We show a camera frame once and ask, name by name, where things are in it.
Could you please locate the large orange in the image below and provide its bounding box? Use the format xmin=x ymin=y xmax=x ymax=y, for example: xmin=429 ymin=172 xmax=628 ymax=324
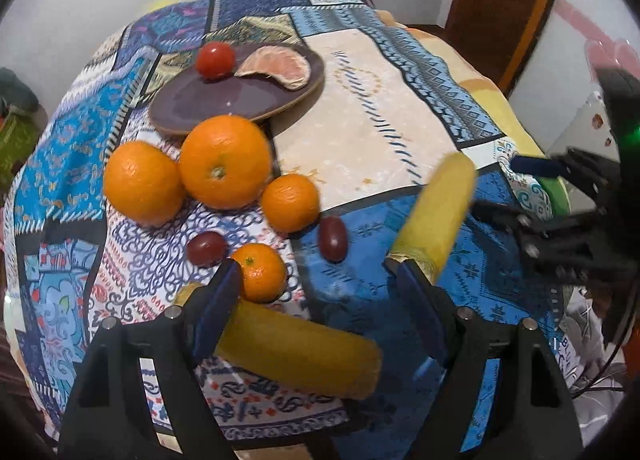
xmin=179 ymin=114 xmax=272 ymax=210
xmin=103 ymin=140 xmax=186 ymax=227

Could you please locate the red tomato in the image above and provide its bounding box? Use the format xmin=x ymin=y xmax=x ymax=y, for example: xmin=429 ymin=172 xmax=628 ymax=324
xmin=194 ymin=42 xmax=235 ymax=80

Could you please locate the blue patchwork bedspread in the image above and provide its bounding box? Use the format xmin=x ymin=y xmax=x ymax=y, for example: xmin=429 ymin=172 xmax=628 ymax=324
xmin=4 ymin=0 xmax=521 ymax=459

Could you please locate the peeled pomelo segment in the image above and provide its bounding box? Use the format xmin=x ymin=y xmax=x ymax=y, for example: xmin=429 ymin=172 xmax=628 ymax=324
xmin=234 ymin=45 xmax=311 ymax=90

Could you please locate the small mandarin orange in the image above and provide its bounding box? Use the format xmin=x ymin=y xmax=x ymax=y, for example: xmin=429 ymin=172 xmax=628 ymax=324
xmin=231 ymin=243 xmax=288 ymax=304

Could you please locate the medium orange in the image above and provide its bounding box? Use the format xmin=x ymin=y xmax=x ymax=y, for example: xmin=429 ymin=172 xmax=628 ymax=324
xmin=260 ymin=174 xmax=320 ymax=234

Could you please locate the dark red grape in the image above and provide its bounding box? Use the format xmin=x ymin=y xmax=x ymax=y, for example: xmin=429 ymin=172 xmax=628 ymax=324
xmin=186 ymin=232 xmax=229 ymax=268
xmin=318 ymin=216 xmax=348 ymax=263

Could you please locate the purple ceramic plate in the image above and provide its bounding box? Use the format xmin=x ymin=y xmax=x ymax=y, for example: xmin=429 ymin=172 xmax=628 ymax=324
xmin=149 ymin=45 xmax=324 ymax=135

